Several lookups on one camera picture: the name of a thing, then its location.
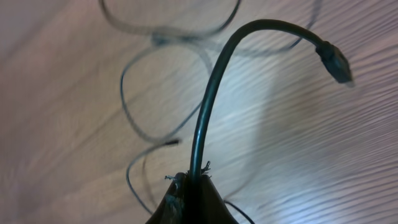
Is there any long black usb cable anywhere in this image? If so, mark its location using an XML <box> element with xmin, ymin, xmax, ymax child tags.
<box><xmin>98</xmin><ymin>0</ymin><xmax>243</xmax><ymax>37</ymax></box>

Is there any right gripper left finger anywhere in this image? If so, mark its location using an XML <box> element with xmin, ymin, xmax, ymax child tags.
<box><xmin>146</xmin><ymin>172</ymin><xmax>187</xmax><ymax>224</ymax></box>

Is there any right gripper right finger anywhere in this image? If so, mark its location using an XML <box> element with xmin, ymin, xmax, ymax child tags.
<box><xmin>198</xmin><ymin>174</ymin><xmax>238</xmax><ymax>224</ymax></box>

